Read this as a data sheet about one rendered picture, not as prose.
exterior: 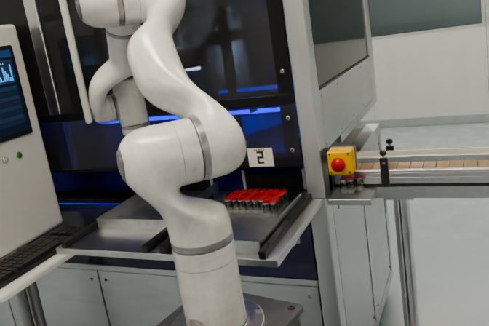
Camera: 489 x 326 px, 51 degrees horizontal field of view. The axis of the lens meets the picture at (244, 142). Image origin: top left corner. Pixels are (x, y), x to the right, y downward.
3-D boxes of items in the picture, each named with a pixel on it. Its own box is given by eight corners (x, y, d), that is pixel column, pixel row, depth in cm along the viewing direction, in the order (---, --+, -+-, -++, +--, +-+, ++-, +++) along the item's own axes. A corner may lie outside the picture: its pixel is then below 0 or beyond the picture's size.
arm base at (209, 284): (229, 367, 90) (212, 271, 86) (150, 343, 101) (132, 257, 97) (282, 310, 106) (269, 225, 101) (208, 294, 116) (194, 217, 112)
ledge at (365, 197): (339, 189, 170) (338, 183, 170) (379, 189, 165) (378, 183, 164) (328, 204, 158) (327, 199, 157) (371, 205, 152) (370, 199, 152)
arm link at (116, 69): (81, 44, 126) (96, 132, 148) (145, 33, 132) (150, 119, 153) (73, 24, 132) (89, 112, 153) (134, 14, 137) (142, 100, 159)
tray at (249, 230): (226, 202, 168) (225, 192, 167) (303, 203, 157) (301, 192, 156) (171, 249, 138) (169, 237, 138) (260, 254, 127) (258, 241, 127)
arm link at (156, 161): (242, 242, 95) (222, 116, 90) (143, 272, 90) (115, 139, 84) (221, 223, 107) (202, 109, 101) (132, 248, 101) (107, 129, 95)
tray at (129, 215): (157, 191, 192) (155, 182, 192) (219, 191, 182) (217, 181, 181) (98, 228, 162) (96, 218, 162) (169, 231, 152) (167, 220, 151)
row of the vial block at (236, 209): (228, 210, 160) (225, 196, 159) (282, 212, 153) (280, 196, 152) (225, 213, 158) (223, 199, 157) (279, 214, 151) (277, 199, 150)
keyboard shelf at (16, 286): (47, 233, 195) (46, 227, 195) (106, 236, 184) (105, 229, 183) (-62, 296, 156) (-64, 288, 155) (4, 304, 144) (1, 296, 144)
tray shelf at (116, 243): (147, 196, 195) (145, 191, 194) (328, 196, 166) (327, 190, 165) (56, 253, 153) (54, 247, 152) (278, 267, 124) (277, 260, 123)
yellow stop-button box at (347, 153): (334, 167, 161) (332, 145, 159) (357, 167, 158) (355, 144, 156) (328, 175, 154) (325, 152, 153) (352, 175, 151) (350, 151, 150)
